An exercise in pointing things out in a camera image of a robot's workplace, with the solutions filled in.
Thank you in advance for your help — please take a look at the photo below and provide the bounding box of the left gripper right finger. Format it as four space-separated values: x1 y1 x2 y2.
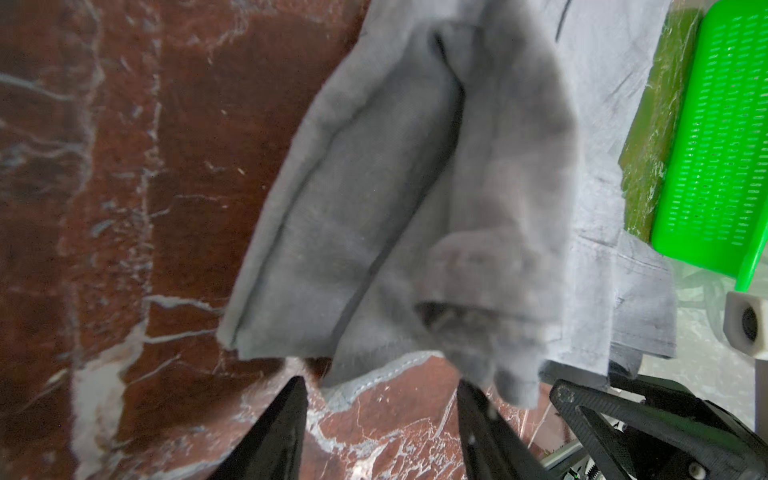
456 380 552 480

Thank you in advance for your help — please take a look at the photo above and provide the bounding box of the grey long sleeve shirt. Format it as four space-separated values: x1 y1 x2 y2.
217 1 676 410

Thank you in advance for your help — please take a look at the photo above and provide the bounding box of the green plastic basket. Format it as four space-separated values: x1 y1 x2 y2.
651 1 767 292

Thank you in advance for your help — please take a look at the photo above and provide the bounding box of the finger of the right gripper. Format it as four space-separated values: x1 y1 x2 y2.
550 377 767 479

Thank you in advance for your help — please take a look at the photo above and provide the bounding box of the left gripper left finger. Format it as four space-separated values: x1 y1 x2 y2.
208 376 308 480

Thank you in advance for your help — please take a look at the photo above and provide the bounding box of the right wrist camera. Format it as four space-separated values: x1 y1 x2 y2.
723 291 767 361

